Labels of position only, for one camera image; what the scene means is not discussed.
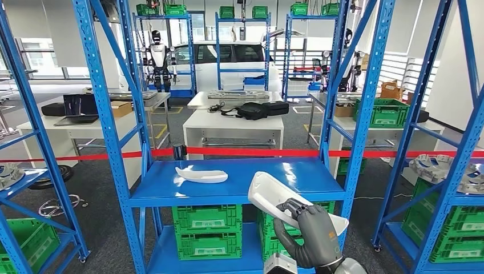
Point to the white black humanoid robot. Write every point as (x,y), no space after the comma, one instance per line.
(159,53)
(355,70)

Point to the black wall monitor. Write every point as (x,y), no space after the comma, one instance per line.
(109,11)

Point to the white car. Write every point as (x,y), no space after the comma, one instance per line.
(206,77)

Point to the black hard case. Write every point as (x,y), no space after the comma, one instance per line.
(53,109)
(276,108)

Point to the blue steel shelf rack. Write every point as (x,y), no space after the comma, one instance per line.
(411,123)
(162,17)
(159,193)
(286,56)
(41,132)
(242,70)

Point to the black barrier tape post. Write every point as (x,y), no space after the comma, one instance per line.
(179,151)

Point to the red barrier tape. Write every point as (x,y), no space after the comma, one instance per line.
(245,152)

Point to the black shoulder bag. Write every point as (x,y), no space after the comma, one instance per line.
(249,111)

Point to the blue plastic bin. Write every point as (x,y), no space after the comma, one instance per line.
(254,80)

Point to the open cardboard box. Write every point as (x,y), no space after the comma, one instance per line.
(391,92)

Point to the metal table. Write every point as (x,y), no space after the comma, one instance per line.
(159,99)
(315,96)

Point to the white table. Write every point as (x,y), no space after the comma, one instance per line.
(234,126)
(75,132)
(385,130)
(196,103)

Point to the grey cast metal part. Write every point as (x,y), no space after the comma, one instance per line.
(9,176)
(472,181)
(431,168)

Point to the white curved plastic part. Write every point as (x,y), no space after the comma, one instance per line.
(202,176)
(268,193)

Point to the grey parts tray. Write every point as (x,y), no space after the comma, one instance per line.
(238,95)

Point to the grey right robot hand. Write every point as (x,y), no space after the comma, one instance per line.
(321,238)

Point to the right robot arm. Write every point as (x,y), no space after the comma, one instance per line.
(351,268)

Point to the black laptop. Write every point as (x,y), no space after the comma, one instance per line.
(79,105)

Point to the black round stool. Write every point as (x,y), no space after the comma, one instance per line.
(69,172)

